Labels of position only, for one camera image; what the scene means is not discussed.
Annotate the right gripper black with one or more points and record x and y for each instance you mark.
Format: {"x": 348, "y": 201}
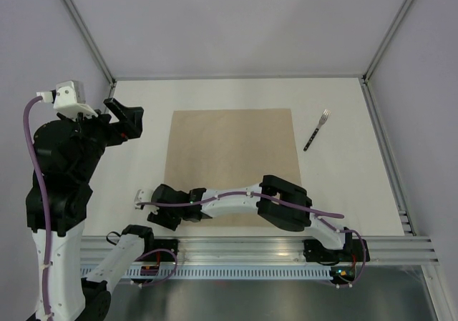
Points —
{"x": 159, "y": 219}

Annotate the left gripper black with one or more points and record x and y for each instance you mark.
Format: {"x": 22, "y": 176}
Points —
{"x": 117, "y": 135}

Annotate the beige cloth napkin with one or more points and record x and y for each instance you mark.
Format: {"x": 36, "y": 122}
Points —
{"x": 230, "y": 149}

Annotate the silver fork black handle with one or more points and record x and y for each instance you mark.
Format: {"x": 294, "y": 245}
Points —
{"x": 324, "y": 117}

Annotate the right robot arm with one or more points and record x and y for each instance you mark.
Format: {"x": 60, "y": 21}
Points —
{"x": 283, "y": 204}

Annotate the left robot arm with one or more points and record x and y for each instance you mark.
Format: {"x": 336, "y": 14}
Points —
{"x": 65, "y": 153}

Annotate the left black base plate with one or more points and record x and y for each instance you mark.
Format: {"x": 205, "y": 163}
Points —
{"x": 160, "y": 251}

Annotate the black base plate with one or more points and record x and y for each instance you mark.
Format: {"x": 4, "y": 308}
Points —
{"x": 352, "y": 251}
{"x": 160, "y": 251}

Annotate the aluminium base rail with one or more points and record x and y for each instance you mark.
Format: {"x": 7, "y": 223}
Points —
{"x": 289, "y": 251}

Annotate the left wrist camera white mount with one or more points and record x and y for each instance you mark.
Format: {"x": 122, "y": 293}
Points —
{"x": 68, "y": 99}

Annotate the white slotted cable duct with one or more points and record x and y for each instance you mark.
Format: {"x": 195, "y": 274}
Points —
{"x": 230, "y": 272}

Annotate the left aluminium frame post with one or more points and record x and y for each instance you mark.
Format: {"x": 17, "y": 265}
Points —
{"x": 82, "y": 29}

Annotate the aluminium frame post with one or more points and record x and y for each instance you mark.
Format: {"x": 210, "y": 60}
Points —
{"x": 82, "y": 29}
{"x": 394, "y": 26}

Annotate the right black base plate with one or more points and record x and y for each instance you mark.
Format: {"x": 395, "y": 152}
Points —
{"x": 352, "y": 251}

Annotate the back aluminium frame bar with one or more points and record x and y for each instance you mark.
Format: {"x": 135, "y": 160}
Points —
{"x": 237, "y": 76}

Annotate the right aluminium side rail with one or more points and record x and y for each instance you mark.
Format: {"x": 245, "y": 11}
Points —
{"x": 388, "y": 159}

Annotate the right aluminium frame post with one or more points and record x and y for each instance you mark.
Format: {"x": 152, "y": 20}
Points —
{"x": 394, "y": 26}

